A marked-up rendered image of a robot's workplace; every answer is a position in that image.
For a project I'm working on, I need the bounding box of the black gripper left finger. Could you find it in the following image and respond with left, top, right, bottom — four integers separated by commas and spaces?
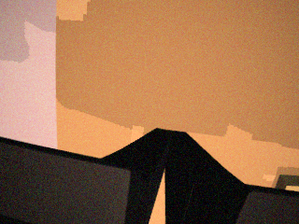
0, 128, 171, 224

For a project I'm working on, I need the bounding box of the olive-tan cube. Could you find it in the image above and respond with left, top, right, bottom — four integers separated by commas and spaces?
276, 175, 299, 191

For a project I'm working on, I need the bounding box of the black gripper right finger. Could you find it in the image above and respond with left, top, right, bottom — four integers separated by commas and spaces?
164, 131, 299, 224

